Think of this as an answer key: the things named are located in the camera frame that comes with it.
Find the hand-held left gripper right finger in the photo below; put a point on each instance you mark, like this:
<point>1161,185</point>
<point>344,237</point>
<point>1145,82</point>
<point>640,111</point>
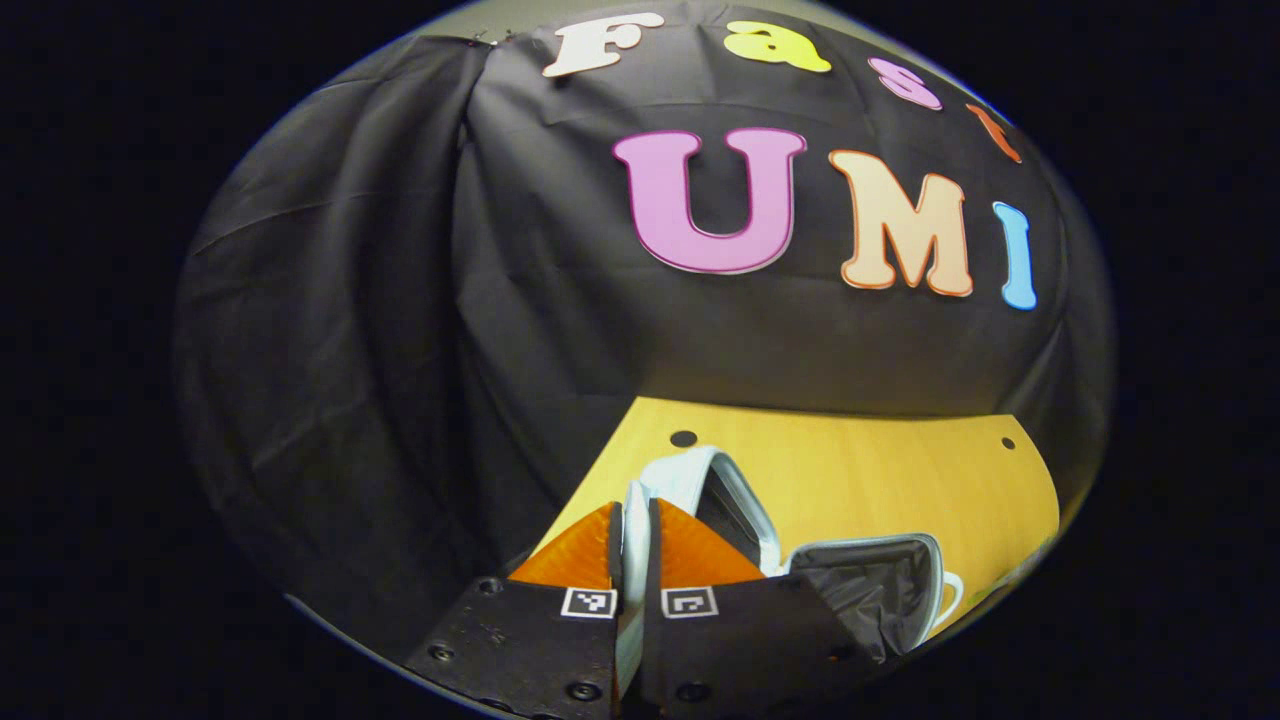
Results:
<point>652,570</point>

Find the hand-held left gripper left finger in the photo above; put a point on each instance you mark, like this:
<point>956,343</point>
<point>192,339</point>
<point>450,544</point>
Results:
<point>616,560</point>

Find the black backdrop cloth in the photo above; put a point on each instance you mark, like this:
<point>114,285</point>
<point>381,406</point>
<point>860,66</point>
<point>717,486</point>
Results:
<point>350,350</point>

